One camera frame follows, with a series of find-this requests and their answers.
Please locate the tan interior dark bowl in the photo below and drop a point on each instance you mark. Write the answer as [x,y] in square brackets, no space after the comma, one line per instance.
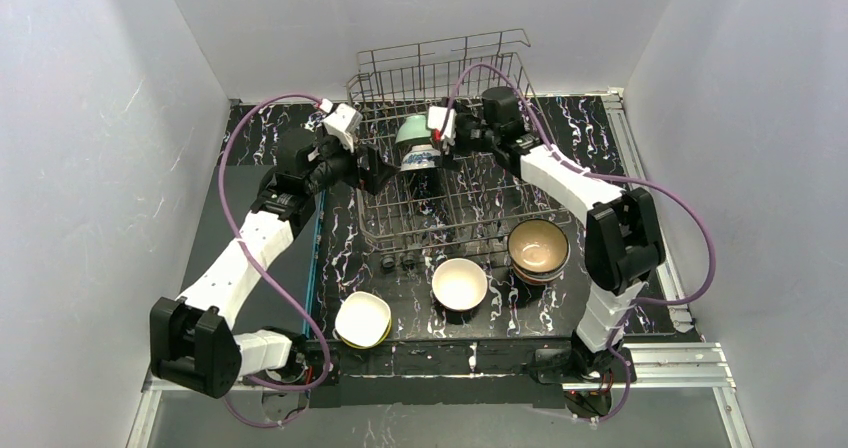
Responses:
[538,246]

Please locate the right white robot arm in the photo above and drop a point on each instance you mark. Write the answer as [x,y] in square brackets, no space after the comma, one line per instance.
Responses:
[622,236]

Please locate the blue floral bowl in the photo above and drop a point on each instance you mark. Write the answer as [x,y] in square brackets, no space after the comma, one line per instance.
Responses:
[420,157]

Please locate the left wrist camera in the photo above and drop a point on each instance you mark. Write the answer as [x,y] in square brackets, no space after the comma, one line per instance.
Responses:
[342,121]

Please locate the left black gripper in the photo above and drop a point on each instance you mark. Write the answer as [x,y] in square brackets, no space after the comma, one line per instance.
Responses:
[364,164]

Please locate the white square bowl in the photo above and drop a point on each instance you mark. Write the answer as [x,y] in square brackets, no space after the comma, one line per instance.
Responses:
[362,318]

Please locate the cream white round bowl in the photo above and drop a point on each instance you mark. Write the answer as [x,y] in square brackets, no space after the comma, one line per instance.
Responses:
[459,284]

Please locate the orange striped bowl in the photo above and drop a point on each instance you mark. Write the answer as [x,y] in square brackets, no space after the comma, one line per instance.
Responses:
[537,278]

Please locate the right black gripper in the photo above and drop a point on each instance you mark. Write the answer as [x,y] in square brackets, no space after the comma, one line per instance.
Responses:
[457,130]

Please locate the yellow rimmed bowl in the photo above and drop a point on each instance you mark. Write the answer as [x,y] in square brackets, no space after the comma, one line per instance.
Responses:
[382,338]

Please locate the grey wire dish rack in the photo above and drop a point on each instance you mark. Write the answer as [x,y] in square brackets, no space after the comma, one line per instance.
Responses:
[467,210]

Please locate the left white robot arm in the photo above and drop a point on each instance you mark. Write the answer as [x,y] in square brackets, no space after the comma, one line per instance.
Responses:
[191,339]

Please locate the green celadon bowl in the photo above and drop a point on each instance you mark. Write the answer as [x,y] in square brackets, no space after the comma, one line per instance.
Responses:
[413,131]

